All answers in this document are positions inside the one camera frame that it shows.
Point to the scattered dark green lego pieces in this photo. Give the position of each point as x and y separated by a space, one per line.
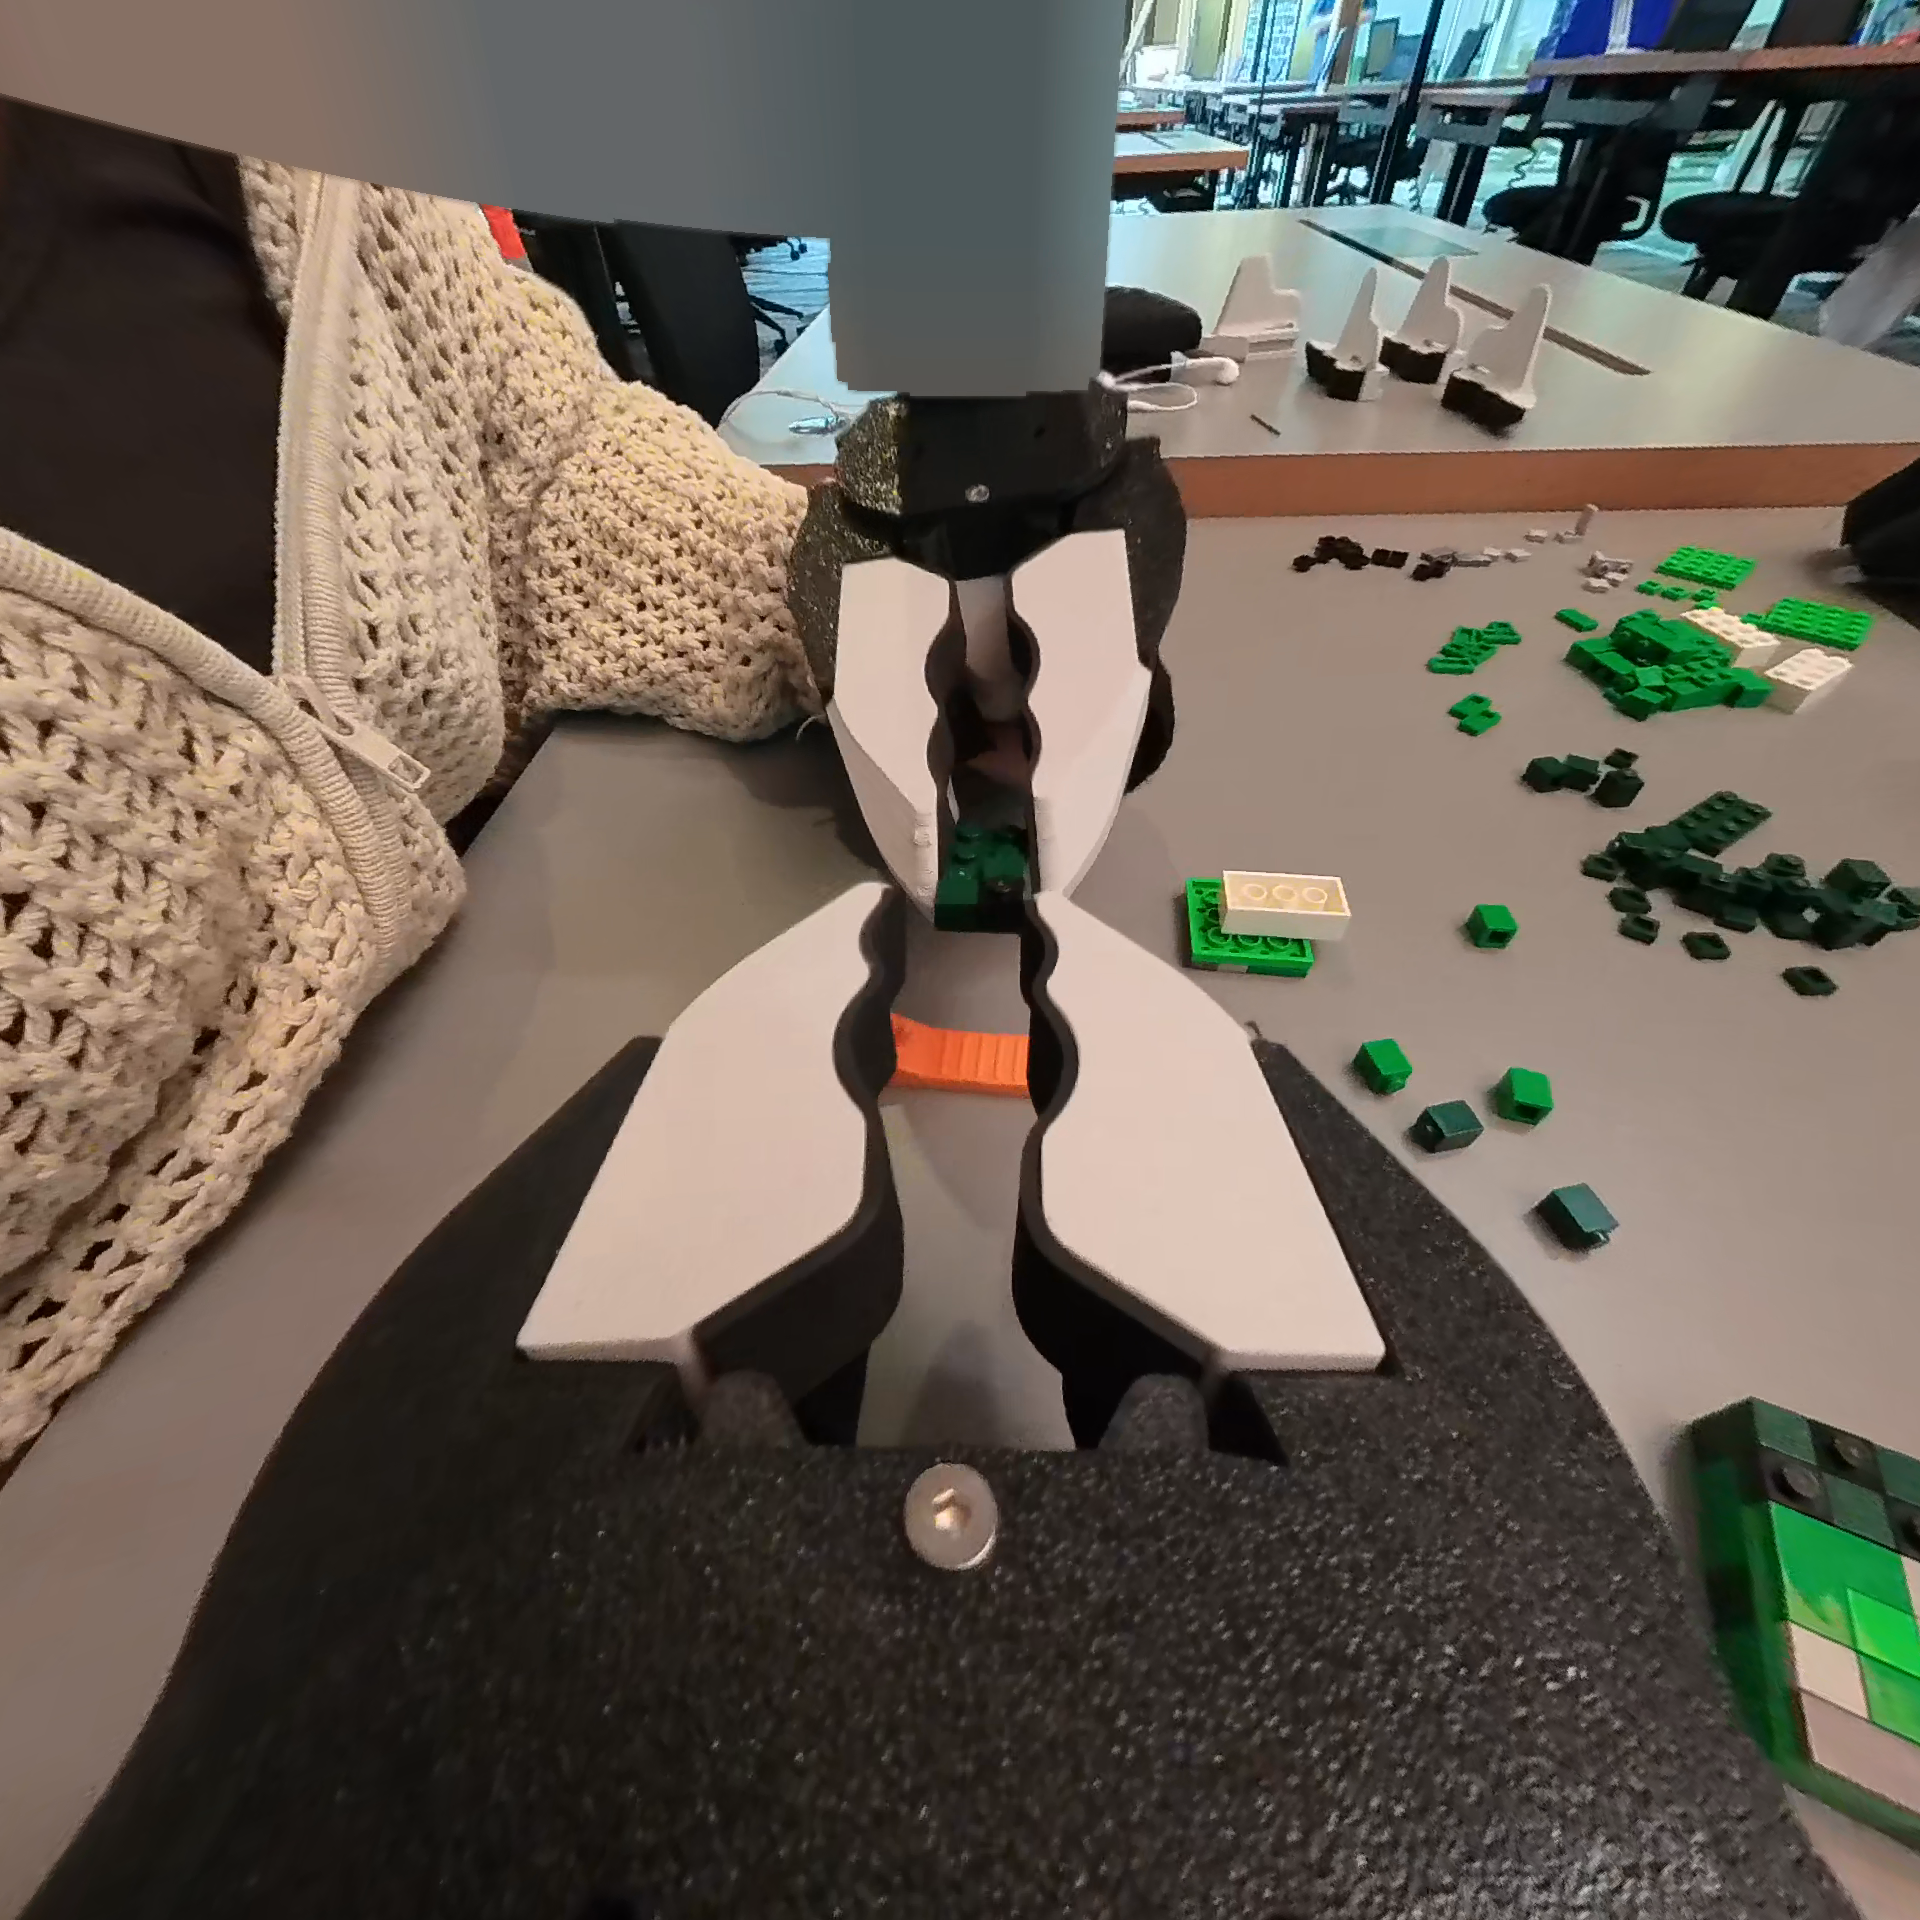
1740 870

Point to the green lego base, tan brick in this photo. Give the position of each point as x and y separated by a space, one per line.
1260 917

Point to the white earphones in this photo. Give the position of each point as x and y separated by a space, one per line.
1187 377

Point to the small grey lego pieces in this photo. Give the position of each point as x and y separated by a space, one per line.
1547 547

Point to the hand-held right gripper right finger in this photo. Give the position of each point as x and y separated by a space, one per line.
1200 1186

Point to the pile of bright green lego pieces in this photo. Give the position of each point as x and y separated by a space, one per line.
1681 647

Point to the cream knit sweater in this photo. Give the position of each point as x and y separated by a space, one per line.
211 841

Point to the black inner top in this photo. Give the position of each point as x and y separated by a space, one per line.
136 330

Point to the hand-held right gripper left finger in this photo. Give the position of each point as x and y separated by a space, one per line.
736 1170

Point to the small bright green lego cube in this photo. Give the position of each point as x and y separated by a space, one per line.
1492 924
1525 1092
1385 1063

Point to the small black lego pieces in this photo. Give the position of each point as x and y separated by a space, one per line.
1367 553

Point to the person's left forearm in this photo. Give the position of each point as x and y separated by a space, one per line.
660 556

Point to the dark green lego brick stack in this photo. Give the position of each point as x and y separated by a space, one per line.
982 880

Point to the green pixel lego cube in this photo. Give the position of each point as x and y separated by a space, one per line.
1817 1620

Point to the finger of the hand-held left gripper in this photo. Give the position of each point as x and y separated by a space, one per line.
1097 690
892 690

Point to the black oval case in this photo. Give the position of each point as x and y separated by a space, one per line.
1151 324

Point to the orange brick separator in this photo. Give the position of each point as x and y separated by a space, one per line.
961 1056

